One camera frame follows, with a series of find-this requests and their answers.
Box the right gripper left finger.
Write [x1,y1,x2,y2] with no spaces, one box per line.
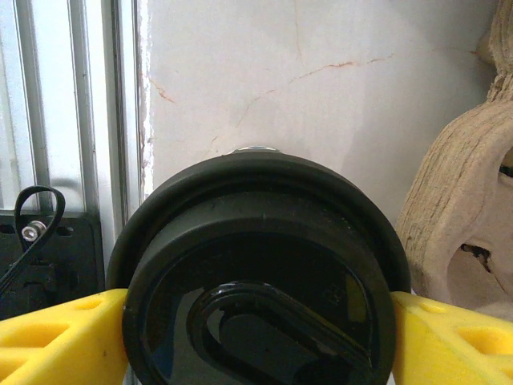
[0,287,130,385]

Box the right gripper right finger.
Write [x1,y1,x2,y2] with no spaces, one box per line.
[390,290,513,385]

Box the black plastic cup lid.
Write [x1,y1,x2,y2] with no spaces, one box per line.
[106,153,413,385]

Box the brown cardboard cup carrier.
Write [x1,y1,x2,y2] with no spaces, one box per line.
[394,0,513,320]

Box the black flat cable loop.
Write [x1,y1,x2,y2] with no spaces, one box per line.
[0,185,67,300]

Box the aluminium front frame beam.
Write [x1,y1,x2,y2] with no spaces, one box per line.
[0,0,142,220]

